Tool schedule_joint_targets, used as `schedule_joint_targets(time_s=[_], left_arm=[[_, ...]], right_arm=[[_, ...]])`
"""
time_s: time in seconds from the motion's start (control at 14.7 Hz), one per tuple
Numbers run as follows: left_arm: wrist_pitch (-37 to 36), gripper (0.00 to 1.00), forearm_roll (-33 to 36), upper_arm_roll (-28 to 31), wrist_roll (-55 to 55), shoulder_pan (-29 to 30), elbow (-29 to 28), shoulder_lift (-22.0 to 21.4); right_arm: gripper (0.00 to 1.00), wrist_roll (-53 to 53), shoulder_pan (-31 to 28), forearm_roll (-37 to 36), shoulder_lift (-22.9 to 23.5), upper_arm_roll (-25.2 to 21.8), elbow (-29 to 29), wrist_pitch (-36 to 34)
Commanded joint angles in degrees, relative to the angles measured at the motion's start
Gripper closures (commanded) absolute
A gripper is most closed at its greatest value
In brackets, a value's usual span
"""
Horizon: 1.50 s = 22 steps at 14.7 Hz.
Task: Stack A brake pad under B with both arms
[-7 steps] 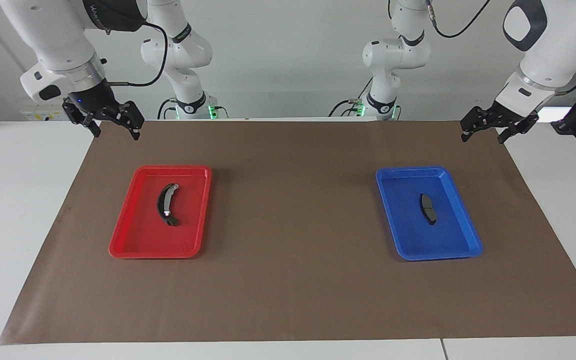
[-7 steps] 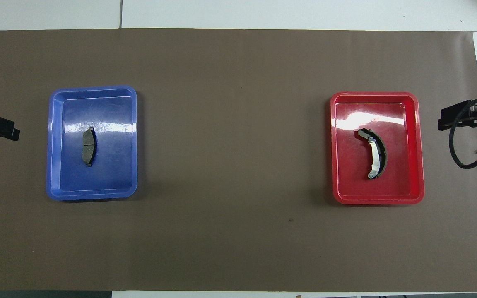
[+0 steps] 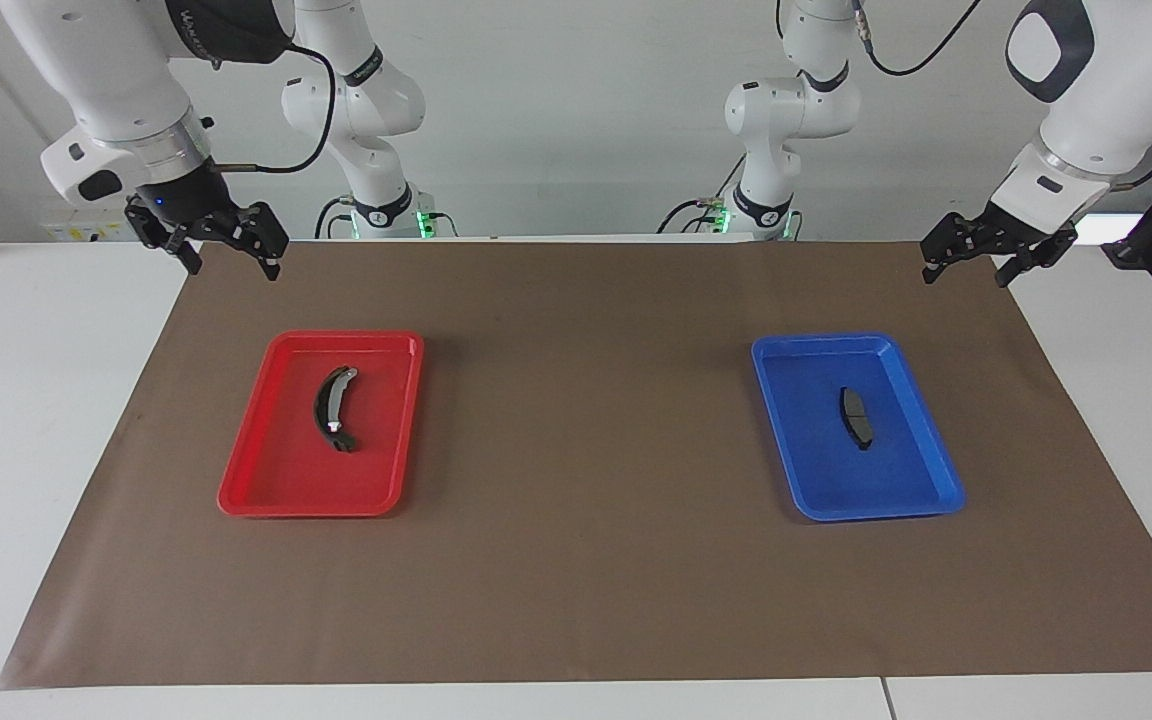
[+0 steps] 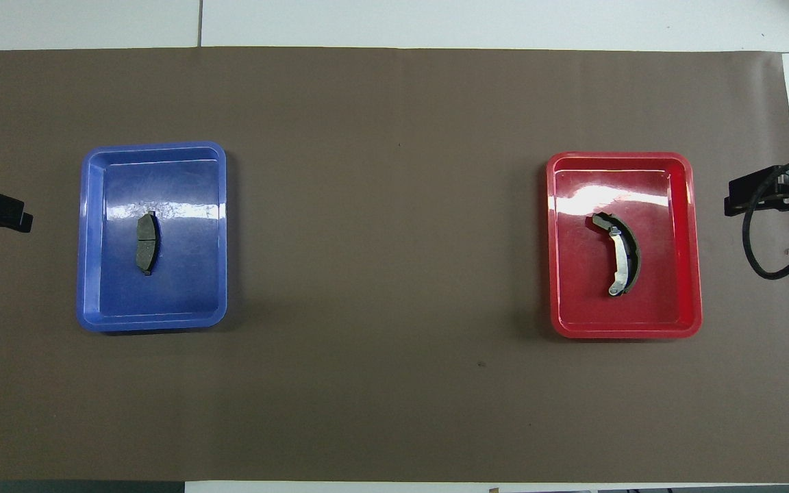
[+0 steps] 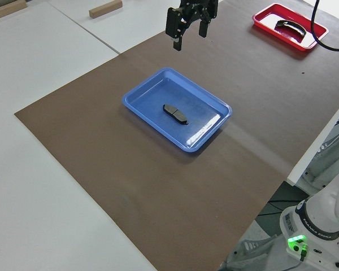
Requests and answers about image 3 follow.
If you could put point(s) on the blue plastic tray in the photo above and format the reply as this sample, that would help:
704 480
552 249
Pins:
886 480

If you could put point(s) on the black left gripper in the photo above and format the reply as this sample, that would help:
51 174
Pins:
1001 235

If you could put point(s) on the brown table mat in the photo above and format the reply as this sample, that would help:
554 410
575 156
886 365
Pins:
586 560

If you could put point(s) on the red plastic tray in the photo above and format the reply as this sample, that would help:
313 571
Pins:
286 470

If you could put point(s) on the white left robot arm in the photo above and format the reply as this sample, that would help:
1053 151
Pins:
1096 110

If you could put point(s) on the grey brake pad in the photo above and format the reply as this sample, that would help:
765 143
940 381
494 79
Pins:
856 420

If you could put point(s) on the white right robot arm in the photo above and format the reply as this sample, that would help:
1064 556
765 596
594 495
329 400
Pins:
116 80

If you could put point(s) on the white wall socket box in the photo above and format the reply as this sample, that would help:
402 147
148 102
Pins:
76 232

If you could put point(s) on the curved black brake shoe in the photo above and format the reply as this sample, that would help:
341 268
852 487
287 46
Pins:
323 405

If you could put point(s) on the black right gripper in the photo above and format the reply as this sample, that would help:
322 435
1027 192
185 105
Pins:
191 205

